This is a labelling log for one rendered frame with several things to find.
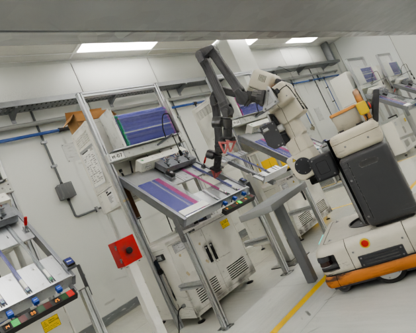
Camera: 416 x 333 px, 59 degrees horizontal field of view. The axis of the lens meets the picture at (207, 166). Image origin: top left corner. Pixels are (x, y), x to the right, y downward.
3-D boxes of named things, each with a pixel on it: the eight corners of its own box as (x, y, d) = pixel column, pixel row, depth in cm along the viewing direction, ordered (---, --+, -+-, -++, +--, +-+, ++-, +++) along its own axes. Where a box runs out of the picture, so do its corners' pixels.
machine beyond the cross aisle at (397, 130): (442, 137, 626) (393, 38, 637) (430, 147, 569) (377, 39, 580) (368, 163, 723) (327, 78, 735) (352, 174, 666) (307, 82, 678)
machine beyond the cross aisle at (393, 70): (459, 121, 725) (416, 37, 737) (451, 129, 668) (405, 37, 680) (393, 147, 823) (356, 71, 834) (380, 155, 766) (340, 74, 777)
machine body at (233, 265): (259, 278, 299) (227, 209, 303) (201, 326, 250) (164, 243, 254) (210, 285, 345) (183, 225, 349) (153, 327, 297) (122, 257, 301)
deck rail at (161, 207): (186, 226, 236) (186, 218, 233) (183, 227, 235) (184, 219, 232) (120, 182, 277) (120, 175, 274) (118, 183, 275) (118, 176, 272)
